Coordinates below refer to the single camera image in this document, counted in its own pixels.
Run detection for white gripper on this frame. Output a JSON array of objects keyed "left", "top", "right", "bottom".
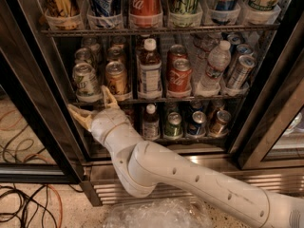
[{"left": 67, "top": 85, "right": 129, "bottom": 144}]

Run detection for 7up can shelf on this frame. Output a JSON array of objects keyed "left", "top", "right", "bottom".
[
  {"left": 72, "top": 63, "right": 101, "bottom": 97},
  {"left": 74, "top": 47, "right": 96, "bottom": 67}
]

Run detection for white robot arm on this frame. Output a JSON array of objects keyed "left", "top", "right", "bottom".
[{"left": 67, "top": 85, "right": 304, "bottom": 228}]

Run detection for gold can front middle shelf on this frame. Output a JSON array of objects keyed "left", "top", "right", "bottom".
[{"left": 105, "top": 61, "right": 127, "bottom": 95}]

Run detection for gold can shelf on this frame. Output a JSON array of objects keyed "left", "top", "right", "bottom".
[
  {"left": 105, "top": 61, "right": 127, "bottom": 95},
  {"left": 106, "top": 47, "right": 126, "bottom": 64}
]

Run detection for brown juice bottle bottom shelf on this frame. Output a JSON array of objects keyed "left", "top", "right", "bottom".
[{"left": 142, "top": 104, "right": 160, "bottom": 141}]

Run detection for brown juice bottle shelf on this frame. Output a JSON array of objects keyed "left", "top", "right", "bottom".
[
  {"left": 139, "top": 38, "right": 162, "bottom": 94},
  {"left": 142, "top": 104, "right": 160, "bottom": 141}
]

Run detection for left glass fridge door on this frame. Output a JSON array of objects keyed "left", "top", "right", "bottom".
[{"left": 0, "top": 0, "right": 84, "bottom": 183}]

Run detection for glass fridge door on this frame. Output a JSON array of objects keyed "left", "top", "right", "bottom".
[
  {"left": 234, "top": 12, "right": 304, "bottom": 170},
  {"left": 0, "top": 0, "right": 84, "bottom": 183}
]

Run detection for brown juice bottle middle shelf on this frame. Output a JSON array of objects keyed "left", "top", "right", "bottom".
[{"left": 139, "top": 38, "right": 162, "bottom": 94}]

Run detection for green can bottom shelf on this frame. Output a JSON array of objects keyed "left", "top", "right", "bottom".
[{"left": 164, "top": 112, "right": 182, "bottom": 140}]

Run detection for front red coke can middle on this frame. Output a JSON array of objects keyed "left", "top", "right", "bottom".
[{"left": 168, "top": 58, "right": 192, "bottom": 92}]

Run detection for rear red coke can middle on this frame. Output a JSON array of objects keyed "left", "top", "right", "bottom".
[{"left": 167, "top": 44, "right": 188, "bottom": 67}]

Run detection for blue can bottom shelf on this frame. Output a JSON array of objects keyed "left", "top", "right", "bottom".
[{"left": 187, "top": 111, "right": 206, "bottom": 137}]

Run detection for blue white can top shelf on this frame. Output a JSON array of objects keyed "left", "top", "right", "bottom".
[{"left": 85, "top": 0, "right": 123, "bottom": 18}]

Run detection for red coke can top shelf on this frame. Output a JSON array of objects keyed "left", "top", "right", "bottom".
[{"left": 130, "top": 0, "right": 161, "bottom": 28}]

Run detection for brown can bottom shelf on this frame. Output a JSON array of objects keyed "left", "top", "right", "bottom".
[{"left": 209, "top": 110, "right": 231, "bottom": 137}]

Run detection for stainless steel fridge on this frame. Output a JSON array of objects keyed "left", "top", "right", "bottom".
[{"left": 9, "top": 0, "right": 304, "bottom": 207}]

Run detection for clear water bottle middle shelf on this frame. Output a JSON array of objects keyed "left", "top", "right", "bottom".
[{"left": 200, "top": 40, "right": 231, "bottom": 89}]

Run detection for front silver slim can middle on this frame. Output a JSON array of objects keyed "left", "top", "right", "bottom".
[{"left": 226, "top": 55, "right": 256, "bottom": 89}]

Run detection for silver slim can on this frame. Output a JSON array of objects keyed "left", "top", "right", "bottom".
[
  {"left": 226, "top": 44, "right": 254, "bottom": 76},
  {"left": 226, "top": 55, "right": 256, "bottom": 89}
]

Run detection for right glass fridge door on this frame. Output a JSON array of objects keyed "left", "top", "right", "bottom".
[{"left": 234, "top": 12, "right": 304, "bottom": 170}]

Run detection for clear plastic bag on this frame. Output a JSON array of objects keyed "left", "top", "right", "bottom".
[{"left": 103, "top": 198, "right": 213, "bottom": 228}]

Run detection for top wire shelf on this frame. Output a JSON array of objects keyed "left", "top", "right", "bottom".
[{"left": 41, "top": 23, "right": 280, "bottom": 37}]

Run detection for wire shelf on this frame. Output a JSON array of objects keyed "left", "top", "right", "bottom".
[
  {"left": 72, "top": 94, "right": 246, "bottom": 106},
  {"left": 41, "top": 23, "right": 280, "bottom": 37}
]

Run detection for black and orange floor cables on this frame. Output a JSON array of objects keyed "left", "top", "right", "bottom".
[{"left": 0, "top": 183, "right": 84, "bottom": 228}]

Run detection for middle wire shelf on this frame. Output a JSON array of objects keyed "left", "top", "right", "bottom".
[{"left": 72, "top": 94, "right": 246, "bottom": 106}]

